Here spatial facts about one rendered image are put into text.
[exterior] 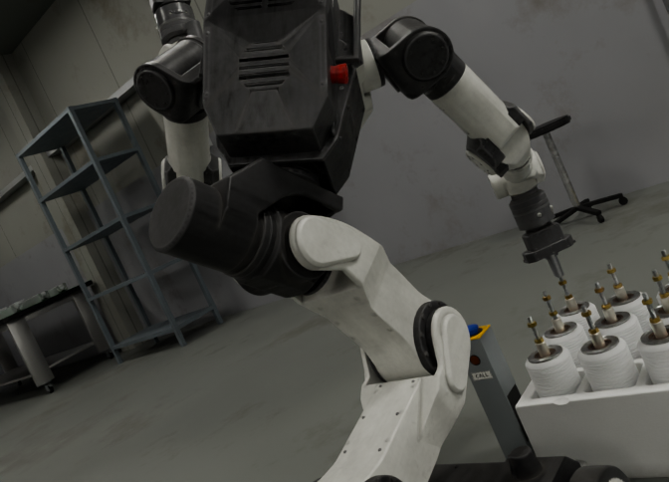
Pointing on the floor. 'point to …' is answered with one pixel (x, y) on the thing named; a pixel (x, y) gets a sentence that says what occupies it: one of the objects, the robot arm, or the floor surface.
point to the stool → (567, 175)
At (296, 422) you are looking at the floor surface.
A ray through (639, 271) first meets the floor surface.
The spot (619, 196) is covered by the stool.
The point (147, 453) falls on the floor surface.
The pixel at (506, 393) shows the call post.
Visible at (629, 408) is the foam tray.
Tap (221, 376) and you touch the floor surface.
